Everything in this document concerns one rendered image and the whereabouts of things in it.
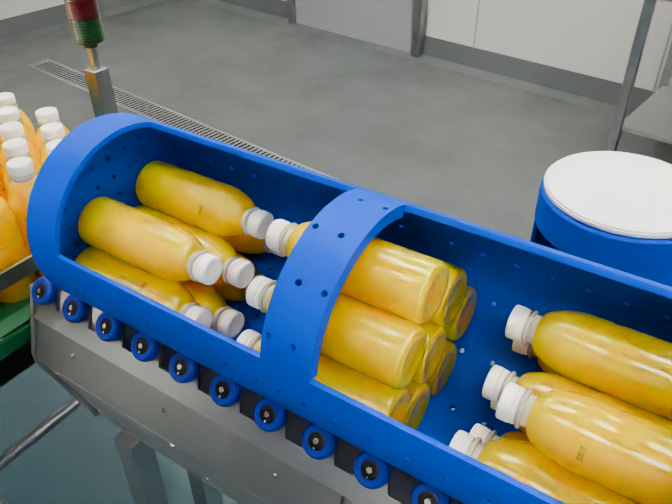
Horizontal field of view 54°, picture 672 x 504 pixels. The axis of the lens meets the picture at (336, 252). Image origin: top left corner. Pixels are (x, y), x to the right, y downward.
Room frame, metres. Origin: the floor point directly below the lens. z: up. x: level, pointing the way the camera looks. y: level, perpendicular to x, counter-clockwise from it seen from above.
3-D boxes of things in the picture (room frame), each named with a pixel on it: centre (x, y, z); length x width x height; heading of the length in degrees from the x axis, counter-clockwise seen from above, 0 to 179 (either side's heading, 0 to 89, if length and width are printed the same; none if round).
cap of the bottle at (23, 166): (0.95, 0.51, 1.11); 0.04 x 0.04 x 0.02
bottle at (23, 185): (0.95, 0.51, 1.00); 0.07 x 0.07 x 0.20
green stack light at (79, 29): (1.40, 0.52, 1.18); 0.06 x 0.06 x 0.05
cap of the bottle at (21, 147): (1.02, 0.54, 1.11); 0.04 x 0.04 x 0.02
